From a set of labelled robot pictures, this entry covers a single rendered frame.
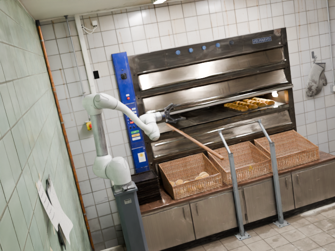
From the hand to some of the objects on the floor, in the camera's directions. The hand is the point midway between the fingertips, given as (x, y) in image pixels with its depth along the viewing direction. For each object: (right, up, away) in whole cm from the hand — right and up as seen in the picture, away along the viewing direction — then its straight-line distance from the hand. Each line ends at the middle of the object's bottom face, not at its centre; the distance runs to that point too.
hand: (180, 111), depth 351 cm
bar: (+58, -134, +44) cm, 153 cm away
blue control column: (-51, -128, +163) cm, 214 cm away
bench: (+70, -127, +68) cm, 160 cm away
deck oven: (+41, -107, +186) cm, 218 cm away
